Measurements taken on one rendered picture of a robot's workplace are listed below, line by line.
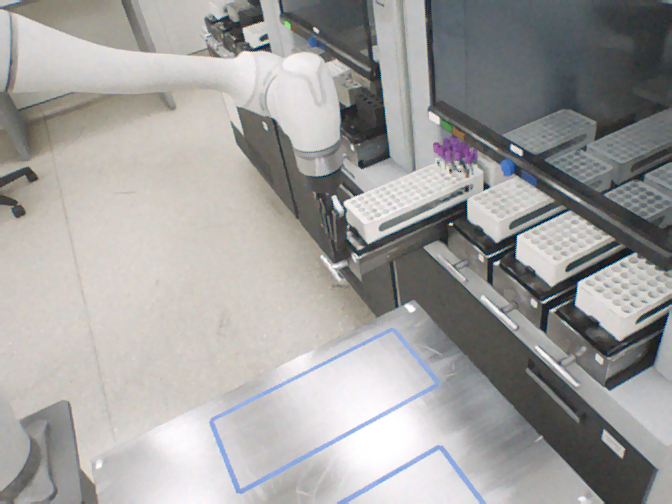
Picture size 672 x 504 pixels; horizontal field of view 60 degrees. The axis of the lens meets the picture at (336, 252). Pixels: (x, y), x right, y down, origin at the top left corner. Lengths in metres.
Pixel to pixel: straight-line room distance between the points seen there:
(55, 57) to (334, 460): 0.67
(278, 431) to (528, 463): 0.37
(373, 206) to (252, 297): 1.23
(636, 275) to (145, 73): 0.84
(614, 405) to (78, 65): 0.96
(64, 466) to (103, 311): 1.46
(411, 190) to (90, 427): 1.44
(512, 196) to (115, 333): 1.73
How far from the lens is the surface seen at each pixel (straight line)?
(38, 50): 0.87
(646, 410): 1.07
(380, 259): 1.23
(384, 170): 1.58
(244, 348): 2.20
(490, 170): 1.32
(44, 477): 1.20
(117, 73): 0.90
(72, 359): 2.49
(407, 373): 0.97
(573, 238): 1.14
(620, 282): 1.08
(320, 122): 1.03
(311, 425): 0.93
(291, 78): 1.01
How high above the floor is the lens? 1.59
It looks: 40 degrees down
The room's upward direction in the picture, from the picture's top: 12 degrees counter-clockwise
